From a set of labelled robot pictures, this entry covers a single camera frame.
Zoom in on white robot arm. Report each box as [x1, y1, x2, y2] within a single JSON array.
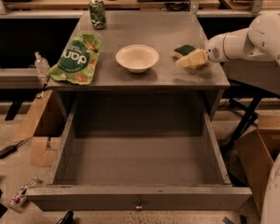
[[175, 14, 280, 224]]

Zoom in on black power adapter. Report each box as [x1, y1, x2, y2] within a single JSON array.
[[0, 139, 27, 159]]

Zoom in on grey wooden cabinet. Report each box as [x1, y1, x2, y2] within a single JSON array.
[[49, 10, 230, 117]]

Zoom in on white paper bowl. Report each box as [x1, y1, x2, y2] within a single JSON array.
[[116, 45, 160, 73]]

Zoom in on brown cardboard pieces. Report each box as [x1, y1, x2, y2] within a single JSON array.
[[12, 91, 64, 167]]

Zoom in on grey open top drawer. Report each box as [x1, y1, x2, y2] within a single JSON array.
[[28, 96, 251, 211]]

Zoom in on green chip bag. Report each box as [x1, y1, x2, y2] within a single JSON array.
[[49, 33, 102, 85]]

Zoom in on plastic bottle on floor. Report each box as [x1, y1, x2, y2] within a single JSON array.
[[8, 177, 42, 213]]

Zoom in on green soda can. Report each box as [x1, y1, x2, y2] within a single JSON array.
[[89, 0, 106, 30]]

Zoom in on black folding chair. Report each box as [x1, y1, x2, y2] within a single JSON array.
[[222, 60, 280, 150]]

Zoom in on clear plastic bottle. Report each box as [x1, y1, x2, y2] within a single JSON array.
[[35, 51, 49, 76]]

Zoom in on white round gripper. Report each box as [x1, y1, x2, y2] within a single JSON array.
[[175, 35, 227, 69]]

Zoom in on green and yellow sponge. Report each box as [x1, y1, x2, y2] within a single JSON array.
[[173, 45, 195, 59]]

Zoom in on open cardboard box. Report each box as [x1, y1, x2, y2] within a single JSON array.
[[235, 115, 280, 214]]

